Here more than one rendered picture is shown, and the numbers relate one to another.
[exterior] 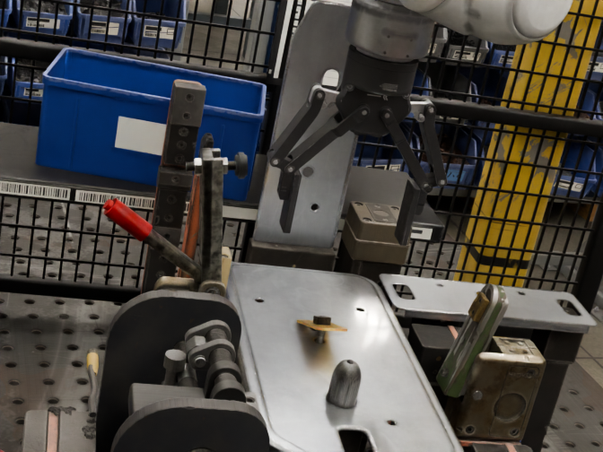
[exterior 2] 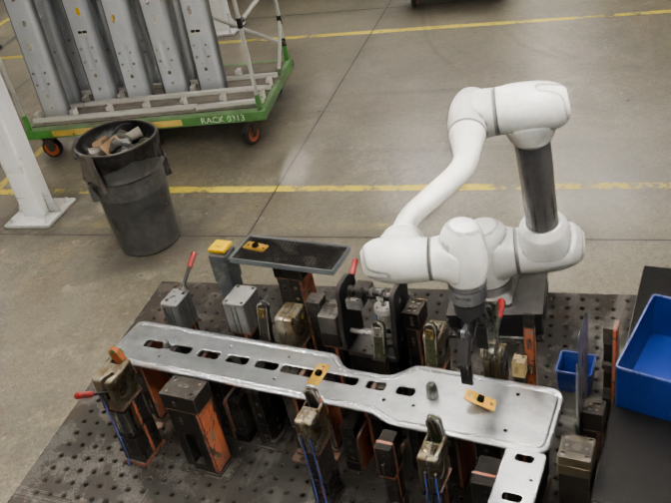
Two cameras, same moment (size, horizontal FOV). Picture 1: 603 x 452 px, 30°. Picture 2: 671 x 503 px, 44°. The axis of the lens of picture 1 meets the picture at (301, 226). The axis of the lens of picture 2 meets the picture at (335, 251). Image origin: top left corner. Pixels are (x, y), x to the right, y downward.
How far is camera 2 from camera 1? 2.63 m
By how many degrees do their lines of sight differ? 110
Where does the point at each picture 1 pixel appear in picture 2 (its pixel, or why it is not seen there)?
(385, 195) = (640, 485)
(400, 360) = (456, 427)
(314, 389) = (441, 389)
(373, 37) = not seen: hidden behind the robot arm
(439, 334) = (490, 467)
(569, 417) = not seen: outside the picture
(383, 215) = (573, 446)
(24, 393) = not seen: hidden behind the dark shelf
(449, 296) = (516, 478)
